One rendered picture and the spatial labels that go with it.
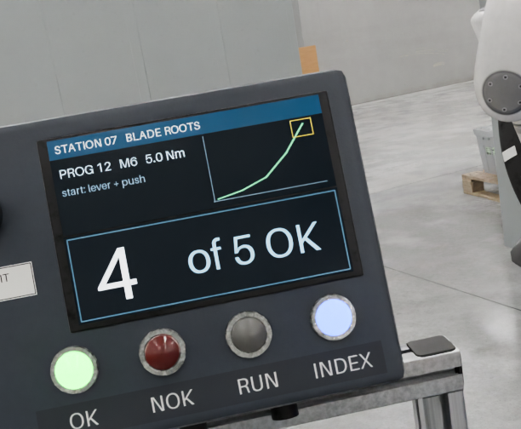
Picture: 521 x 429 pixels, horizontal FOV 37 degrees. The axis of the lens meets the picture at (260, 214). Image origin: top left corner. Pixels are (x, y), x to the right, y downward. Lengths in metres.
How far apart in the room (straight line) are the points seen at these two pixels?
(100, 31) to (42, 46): 0.45
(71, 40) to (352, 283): 5.91
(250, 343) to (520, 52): 0.46
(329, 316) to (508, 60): 0.42
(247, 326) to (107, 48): 5.96
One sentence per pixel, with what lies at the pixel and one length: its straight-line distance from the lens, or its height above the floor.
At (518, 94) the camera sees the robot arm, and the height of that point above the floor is 1.19.
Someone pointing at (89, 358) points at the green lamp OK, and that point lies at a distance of 0.46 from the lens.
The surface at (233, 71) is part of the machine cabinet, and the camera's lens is 6.69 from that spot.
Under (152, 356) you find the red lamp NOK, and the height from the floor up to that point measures 1.12.
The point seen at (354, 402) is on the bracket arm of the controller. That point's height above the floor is 1.03.
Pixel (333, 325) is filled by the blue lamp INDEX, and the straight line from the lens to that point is 0.46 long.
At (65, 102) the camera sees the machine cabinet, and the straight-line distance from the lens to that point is 6.29.
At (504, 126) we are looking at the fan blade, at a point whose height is 1.08.
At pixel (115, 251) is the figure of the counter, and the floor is 1.18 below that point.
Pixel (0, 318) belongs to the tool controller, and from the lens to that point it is 0.47.
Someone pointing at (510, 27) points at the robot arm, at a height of 1.25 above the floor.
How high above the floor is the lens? 1.27
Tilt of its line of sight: 12 degrees down
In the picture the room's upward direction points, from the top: 10 degrees counter-clockwise
